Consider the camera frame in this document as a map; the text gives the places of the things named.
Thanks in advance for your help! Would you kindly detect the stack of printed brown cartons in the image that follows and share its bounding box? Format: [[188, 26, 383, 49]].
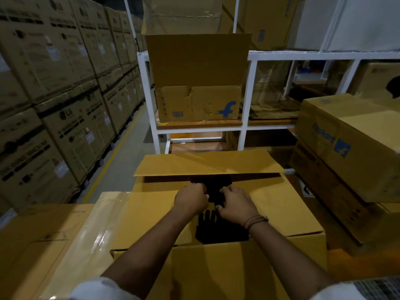
[[0, 0, 146, 216]]

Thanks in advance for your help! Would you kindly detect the blue logo small cardboard box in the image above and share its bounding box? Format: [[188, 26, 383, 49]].
[[295, 93, 400, 203]]

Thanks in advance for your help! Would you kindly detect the striped white shirt sleeve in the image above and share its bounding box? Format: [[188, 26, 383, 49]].
[[68, 276, 138, 300], [309, 282, 369, 300]]

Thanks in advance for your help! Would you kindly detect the taped brown cardboard box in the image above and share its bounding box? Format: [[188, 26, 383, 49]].
[[142, 0, 224, 35]]

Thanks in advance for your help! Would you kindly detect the clear plastic sheet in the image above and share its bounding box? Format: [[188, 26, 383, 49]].
[[250, 60, 293, 103]]

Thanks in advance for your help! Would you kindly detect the tall blue print cardboard box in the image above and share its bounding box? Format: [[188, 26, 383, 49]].
[[218, 0, 300, 51]]

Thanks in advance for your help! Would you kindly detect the person's right hand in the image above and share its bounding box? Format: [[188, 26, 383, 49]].
[[215, 185, 260, 227]]

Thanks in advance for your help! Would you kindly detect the large white box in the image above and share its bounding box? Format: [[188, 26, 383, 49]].
[[287, 0, 400, 52]]

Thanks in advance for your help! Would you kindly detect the person's right forearm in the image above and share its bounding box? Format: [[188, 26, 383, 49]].
[[247, 220, 335, 297]]

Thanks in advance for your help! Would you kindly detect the cardboard box with round hole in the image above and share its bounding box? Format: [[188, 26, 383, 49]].
[[347, 60, 400, 100]]

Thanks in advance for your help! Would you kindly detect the brown cord bracelet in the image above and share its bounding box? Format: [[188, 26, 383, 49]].
[[243, 215, 269, 230]]

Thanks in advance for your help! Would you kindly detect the Flipkart box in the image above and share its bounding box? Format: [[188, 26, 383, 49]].
[[145, 33, 252, 124]]

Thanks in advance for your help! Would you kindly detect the large yellow cardboard box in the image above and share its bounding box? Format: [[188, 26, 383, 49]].
[[109, 150, 328, 300]]

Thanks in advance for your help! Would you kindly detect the flat carton with plastic wrap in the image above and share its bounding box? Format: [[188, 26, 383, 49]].
[[0, 192, 132, 300]]

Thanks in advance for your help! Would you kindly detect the person's left hand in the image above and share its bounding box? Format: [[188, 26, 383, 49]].
[[173, 183, 210, 218]]

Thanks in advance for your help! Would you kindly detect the person's left forearm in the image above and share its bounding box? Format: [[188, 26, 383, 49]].
[[100, 209, 200, 300]]

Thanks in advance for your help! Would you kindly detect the white metal shelf rack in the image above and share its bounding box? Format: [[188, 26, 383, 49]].
[[123, 0, 400, 155]]

